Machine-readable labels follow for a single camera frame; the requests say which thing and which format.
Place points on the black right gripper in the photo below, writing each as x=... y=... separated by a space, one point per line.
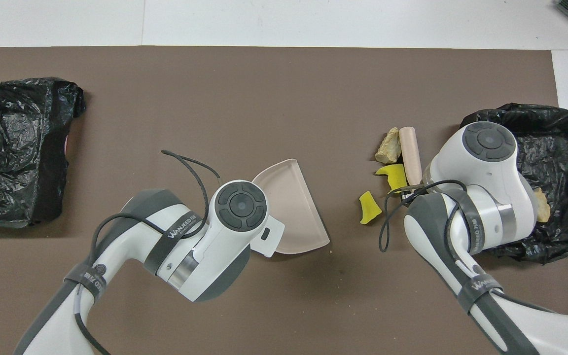
x=412 y=191

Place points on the yellow sponge piece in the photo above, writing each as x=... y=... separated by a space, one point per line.
x=369 y=208
x=393 y=176

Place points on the beige hand brush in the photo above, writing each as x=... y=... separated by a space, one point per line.
x=410 y=153

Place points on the beige plastic dustpan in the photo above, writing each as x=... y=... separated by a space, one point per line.
x=294 y=207

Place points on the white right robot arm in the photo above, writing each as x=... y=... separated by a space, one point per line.
x=488 y=140

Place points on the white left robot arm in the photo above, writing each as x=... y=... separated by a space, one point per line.
x=239 y=206

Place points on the black bag lined bin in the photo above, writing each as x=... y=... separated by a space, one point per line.
x=13 y=133
x=560 y=148

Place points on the brown table mat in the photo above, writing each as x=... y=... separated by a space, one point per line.
x=284 y=79

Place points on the pink tray under bag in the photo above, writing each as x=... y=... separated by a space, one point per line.
x=67 y=145

